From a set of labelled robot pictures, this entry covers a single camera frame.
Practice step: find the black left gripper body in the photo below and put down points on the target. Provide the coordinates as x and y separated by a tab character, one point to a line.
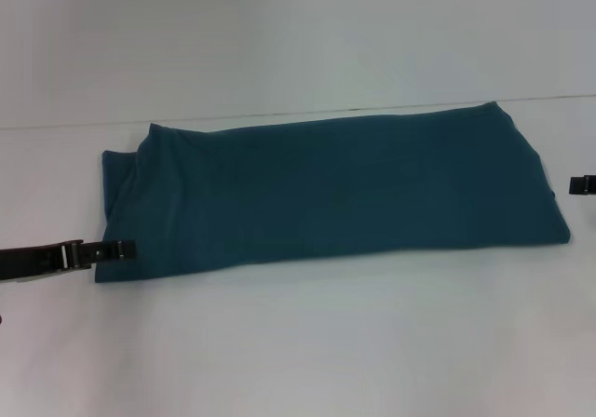
32	261

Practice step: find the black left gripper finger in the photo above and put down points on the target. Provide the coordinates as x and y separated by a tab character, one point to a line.
109	251

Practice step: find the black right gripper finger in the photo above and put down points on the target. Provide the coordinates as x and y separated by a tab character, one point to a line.
583	185

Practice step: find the teal t-shirt with FREE print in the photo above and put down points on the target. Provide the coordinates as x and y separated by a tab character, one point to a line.
326	193

